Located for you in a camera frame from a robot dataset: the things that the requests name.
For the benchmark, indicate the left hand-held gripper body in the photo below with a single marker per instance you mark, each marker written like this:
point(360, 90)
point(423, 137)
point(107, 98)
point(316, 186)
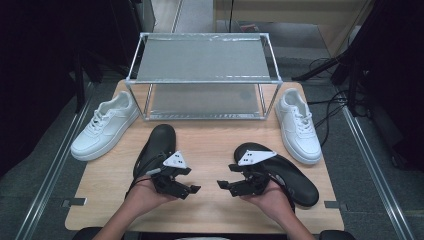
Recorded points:
point(168, 181)

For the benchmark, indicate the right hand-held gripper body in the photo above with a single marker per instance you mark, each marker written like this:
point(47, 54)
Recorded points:
point(255, 180)

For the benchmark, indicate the black slipper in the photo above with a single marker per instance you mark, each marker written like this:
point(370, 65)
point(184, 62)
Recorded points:
point(160, 140)
point(301, 188)

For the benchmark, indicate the white sneaker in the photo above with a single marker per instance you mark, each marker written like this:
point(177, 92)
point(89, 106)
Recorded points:
point(300, 133)
point(106, 130)

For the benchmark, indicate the metal two-tier shoe rack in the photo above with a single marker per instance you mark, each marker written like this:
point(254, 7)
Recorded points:
point(203, 60)

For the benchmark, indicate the person's right hand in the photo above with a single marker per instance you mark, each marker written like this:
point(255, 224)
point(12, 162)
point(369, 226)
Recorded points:
point(275, 200)

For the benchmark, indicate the person's left hand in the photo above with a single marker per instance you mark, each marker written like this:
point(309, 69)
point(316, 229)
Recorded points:
point(143, 198)

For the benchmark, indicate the black chair armrest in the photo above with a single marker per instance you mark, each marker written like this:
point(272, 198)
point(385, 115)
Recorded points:
point(336, 235)

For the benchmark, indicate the black tripod stand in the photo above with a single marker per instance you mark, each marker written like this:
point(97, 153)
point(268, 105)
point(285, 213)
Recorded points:
point(320, 68)

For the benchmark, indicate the black curtain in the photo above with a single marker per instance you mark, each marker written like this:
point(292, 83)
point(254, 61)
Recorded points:
point(396, 83)
point(40, 66)

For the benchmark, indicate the grey table bracket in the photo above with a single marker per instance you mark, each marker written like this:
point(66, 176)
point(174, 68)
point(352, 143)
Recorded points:
point(333, 204)
point(75, 202)

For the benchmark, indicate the metal floor rail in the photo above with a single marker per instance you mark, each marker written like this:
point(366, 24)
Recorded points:
point(53, 170)
point(376, 170)

